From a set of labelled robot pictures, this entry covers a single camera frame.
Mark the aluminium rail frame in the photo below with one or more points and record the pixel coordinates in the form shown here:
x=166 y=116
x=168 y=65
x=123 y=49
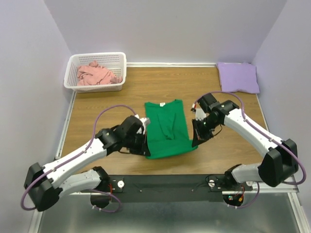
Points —
x=264 y=209

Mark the green t-shirt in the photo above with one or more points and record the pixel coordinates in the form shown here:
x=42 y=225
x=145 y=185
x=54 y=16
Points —
x=167 y=134

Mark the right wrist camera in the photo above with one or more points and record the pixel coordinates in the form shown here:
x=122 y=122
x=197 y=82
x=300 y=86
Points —
x=199 y=113

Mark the folded purple t-shirt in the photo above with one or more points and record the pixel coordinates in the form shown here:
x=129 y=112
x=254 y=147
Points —
x=238 y=77

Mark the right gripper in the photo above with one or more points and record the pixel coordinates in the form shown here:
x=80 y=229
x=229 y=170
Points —
x=198 y=131

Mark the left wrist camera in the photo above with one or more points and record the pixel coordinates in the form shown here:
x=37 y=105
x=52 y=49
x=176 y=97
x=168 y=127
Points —
x=145 y=122

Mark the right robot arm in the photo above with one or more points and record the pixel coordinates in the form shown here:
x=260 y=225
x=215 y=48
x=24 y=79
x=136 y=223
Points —
x=279 y=156

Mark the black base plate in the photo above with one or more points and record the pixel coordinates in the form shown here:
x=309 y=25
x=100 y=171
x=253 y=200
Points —
x=172 y=188

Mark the pink t-shirt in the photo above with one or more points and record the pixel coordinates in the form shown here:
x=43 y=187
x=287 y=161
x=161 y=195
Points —
x=95 y=74

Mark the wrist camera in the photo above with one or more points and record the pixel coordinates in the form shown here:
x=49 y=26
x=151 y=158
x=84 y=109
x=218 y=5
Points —
x=199 y=113
x=145 y=122

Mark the white plastic basket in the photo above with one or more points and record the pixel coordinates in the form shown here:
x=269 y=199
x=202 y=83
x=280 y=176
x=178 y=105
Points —
x=114 y=61

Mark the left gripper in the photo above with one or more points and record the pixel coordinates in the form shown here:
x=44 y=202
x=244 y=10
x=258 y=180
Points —
x=141 y=144

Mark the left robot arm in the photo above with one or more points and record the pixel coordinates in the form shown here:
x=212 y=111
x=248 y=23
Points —
x=46 y=184

